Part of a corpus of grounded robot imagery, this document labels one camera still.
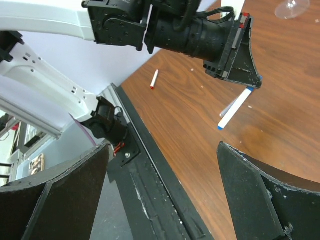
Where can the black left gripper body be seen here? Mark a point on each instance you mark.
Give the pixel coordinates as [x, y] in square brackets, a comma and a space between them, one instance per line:
[202, 39]

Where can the blue marker cap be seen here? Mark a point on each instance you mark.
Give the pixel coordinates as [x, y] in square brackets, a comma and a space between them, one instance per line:
[260, 81]

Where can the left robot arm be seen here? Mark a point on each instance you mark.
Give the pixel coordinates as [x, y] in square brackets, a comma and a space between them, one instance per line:
[39, 39]

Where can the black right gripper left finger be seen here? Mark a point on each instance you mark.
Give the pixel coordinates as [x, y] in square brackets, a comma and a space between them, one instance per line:
[59, 203]

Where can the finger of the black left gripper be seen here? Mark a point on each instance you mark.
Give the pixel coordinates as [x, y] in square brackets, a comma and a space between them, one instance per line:
[242, 69]

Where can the purple highlighter pen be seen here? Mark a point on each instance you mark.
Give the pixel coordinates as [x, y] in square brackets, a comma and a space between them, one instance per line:
[223, 113]

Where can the white blue acrylic marker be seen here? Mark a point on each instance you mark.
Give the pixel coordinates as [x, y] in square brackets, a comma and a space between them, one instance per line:
[239, 101]

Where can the clear wine glass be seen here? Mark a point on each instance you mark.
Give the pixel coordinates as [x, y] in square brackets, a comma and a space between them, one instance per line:
[289, 9]

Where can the white red marker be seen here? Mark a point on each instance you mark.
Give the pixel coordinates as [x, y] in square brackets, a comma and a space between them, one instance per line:
[154, 79]

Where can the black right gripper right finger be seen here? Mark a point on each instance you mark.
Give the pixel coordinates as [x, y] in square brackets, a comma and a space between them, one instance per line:
[267, 203]

